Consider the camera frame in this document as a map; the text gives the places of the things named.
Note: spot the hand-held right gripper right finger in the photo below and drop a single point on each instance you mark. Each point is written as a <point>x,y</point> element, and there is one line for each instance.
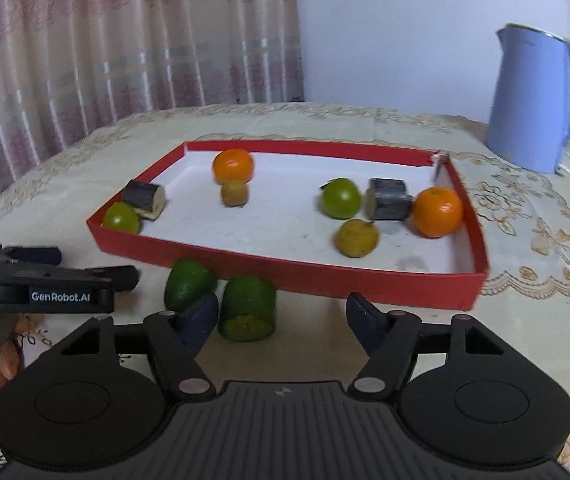
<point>362,322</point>

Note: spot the green cucumber cut piece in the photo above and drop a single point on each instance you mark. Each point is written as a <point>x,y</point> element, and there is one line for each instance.
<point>247,307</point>

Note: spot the green avocado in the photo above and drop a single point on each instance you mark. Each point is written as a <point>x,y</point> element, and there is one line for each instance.
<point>190,280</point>

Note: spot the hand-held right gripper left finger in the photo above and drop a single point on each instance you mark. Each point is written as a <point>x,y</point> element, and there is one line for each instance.
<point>200,320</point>

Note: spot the light blue electric kettle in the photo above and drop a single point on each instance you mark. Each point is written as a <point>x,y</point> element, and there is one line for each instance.
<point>530,100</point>

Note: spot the person's left hand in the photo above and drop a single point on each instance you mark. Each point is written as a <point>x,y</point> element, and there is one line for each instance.
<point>4,362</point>

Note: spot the green round fruit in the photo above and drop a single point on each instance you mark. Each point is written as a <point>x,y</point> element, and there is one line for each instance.
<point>121,217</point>
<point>340,198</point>

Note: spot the orange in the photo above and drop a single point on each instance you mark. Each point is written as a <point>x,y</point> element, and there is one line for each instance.
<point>437,212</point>
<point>233,166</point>

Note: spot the yellow-brown round fruit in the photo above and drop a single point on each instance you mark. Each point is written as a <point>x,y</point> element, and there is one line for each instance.
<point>357,237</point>

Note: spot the small brown round fruit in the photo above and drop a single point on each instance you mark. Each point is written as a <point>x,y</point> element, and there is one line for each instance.
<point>235,193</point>

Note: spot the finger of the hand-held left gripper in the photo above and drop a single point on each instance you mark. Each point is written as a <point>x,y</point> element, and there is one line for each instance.
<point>35,255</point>
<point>115,278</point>

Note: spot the dark eggplant piece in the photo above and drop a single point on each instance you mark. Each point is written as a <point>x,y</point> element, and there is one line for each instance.
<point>145,200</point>
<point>389,199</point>

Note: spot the red shallow box tray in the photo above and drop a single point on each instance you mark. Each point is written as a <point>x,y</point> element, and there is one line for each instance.
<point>290,220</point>

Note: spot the pink patterned curtain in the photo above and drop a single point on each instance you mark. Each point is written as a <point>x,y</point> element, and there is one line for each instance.
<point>115,50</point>

